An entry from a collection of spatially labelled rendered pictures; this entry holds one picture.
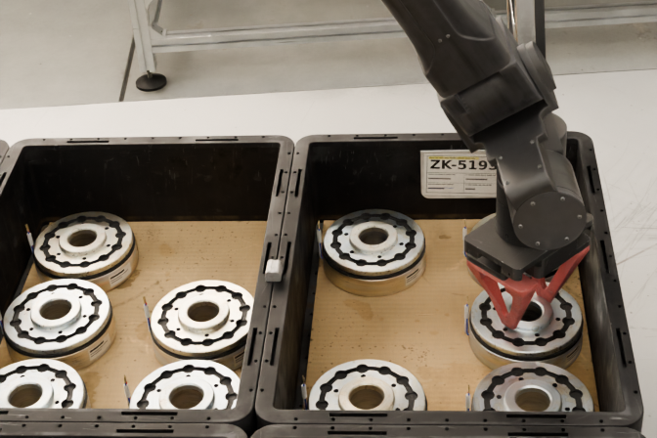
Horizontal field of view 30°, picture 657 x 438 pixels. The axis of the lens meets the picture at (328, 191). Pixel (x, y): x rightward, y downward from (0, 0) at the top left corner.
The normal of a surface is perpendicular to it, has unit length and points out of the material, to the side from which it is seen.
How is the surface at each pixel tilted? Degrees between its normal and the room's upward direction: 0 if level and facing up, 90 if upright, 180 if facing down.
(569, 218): 89
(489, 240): 1
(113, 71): 0
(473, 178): 90
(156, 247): 0
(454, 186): 90
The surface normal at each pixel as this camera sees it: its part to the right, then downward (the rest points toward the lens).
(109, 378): -0.06, -0.80
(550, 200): 0.01, 0.58
